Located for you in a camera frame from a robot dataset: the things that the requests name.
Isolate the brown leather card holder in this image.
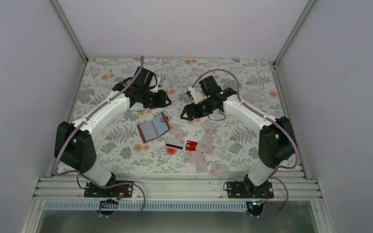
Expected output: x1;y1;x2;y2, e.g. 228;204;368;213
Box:
137;112;170;143

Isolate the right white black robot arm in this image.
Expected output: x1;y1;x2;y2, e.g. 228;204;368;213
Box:
181;76;299;198

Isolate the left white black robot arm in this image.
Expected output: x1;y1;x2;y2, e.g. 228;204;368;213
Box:
53;66;171;197

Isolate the white pink card beside holder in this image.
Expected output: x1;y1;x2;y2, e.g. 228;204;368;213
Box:
169;124;188;140

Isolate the white pink card middle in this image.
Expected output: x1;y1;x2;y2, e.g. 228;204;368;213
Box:
200;120;218;155

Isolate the red card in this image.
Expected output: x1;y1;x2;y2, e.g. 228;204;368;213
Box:
185;140;198;151

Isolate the white card black stripe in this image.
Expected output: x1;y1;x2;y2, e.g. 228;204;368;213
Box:
165;137;185;150

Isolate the white pink card lowest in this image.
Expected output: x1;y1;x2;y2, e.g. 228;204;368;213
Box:
209;164;230;178

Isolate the floral patterned table mat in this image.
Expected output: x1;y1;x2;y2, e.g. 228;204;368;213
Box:
57;58;300;175

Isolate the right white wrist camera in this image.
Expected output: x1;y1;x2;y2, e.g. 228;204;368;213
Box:
187;86;204;104

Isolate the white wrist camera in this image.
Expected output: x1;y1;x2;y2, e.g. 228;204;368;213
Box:
187;86;204;104
156;76;169;91

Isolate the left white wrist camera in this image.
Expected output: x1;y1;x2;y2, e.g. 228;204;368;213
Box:
156;76;169;91

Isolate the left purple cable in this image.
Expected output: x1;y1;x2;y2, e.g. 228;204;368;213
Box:
52;55;147;220

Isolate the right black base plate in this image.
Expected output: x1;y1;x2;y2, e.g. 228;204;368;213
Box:
224;181;274;199

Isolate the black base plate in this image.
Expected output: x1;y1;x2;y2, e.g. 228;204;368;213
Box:
224;181;274;199
84;181;133;198

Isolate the blue slotted cable duct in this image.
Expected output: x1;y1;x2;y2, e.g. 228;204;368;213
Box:
43;200;247;212

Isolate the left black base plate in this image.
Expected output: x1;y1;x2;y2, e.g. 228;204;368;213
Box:
84;181;133;198

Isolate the aluminium rail frame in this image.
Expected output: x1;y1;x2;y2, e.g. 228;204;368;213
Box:
33;174;322;201

